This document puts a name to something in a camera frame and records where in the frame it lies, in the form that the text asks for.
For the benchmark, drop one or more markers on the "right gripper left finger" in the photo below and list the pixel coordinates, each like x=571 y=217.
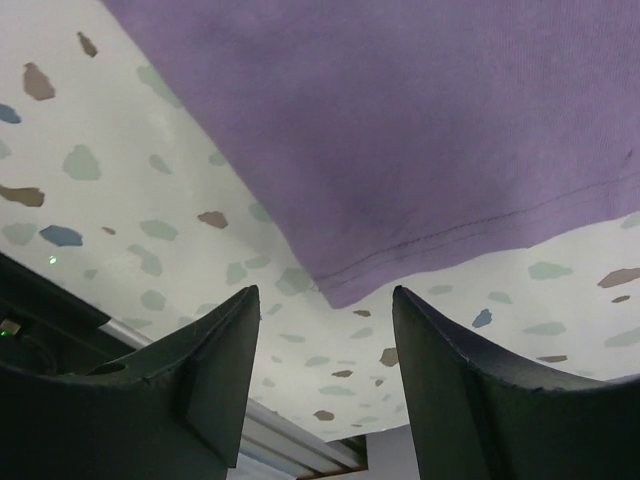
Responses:
x=171 y=410

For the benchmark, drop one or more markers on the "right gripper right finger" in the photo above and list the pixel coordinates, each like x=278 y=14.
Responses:
x=479 y=411

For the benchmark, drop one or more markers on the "purple t shirt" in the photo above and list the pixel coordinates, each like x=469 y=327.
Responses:
x=388 y=138

